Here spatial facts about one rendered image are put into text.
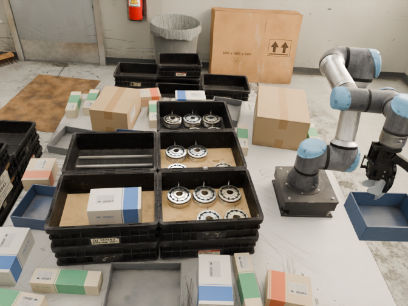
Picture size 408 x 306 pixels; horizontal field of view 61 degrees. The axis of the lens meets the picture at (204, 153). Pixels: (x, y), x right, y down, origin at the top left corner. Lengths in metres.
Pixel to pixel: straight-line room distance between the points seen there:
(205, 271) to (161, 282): 0.19
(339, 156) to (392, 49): 3.67
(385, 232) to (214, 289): 0.59
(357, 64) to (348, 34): 3.32
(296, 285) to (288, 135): 0.94
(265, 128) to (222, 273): 0.97
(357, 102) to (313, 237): 0.71
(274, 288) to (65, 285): 0.75
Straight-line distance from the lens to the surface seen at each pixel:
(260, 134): 2.05
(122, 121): 2.05
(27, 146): 2.67
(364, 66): 1.57
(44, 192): 1.80
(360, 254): 1.70
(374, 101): 1.22
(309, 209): 1.70
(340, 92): 1.19
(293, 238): 1.63
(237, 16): 4.28
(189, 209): 1.48
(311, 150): 1.58
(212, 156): 1.75
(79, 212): 1.51
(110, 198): 1.41
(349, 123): 1.61
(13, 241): 1.55
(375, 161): 1.22
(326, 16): 4.68
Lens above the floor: 1.92
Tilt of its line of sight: 38 degrees down
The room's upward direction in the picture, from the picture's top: 5 degrees clockwise
